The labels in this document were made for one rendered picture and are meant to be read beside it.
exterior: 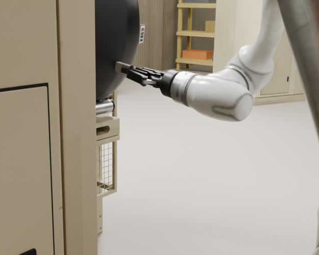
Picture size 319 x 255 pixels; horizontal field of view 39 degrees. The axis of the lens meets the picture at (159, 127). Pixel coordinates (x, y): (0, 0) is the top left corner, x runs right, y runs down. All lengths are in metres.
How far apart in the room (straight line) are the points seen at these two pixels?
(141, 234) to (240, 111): 1.62
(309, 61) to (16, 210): 0.41
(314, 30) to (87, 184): 0.35
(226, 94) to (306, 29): 0.50
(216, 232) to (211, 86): 1.64
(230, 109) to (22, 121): 0.73
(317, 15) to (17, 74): 0.39
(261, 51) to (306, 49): 0.56
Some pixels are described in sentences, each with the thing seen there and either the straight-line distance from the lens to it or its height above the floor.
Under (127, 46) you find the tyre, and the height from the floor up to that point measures 1.11.
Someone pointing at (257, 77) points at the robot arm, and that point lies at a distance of 1.22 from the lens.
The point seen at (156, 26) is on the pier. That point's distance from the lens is 9.00.
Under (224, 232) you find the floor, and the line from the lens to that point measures 2.69.
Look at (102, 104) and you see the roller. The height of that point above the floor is 0.91.
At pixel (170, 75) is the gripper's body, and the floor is 1.05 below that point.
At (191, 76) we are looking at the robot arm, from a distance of 1.19.
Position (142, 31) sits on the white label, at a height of 1.15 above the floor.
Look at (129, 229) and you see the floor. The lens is 2.68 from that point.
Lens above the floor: 1.22
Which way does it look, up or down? 14 degrees down
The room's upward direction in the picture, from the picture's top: 1 degrees clockwise
